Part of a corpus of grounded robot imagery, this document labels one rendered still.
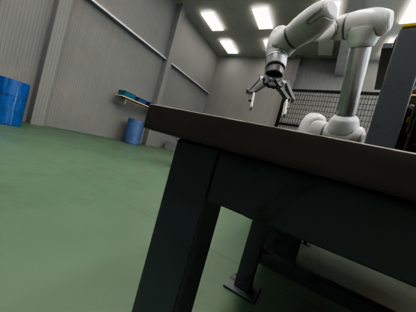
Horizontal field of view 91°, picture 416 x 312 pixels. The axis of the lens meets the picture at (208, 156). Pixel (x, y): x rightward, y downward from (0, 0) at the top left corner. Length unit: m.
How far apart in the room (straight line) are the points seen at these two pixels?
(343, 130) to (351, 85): 0.26
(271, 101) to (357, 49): 10.80
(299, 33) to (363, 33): 0.54
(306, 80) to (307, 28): 11.38
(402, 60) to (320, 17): 0.30
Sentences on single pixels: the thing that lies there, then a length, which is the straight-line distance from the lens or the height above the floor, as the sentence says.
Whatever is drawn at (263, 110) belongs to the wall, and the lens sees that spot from 12.11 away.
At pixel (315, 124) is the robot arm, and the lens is 1.55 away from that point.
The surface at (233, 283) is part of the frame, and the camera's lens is 1.26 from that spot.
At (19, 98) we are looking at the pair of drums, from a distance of 5.92.
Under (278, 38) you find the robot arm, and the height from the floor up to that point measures 1.18.
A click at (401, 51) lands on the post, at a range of 0.87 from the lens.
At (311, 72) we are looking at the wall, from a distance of 12.48.
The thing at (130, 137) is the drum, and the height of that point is 0.25.
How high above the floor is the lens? 0.66
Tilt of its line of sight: 2 degrees down
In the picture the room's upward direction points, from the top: 15 degrees clockwise
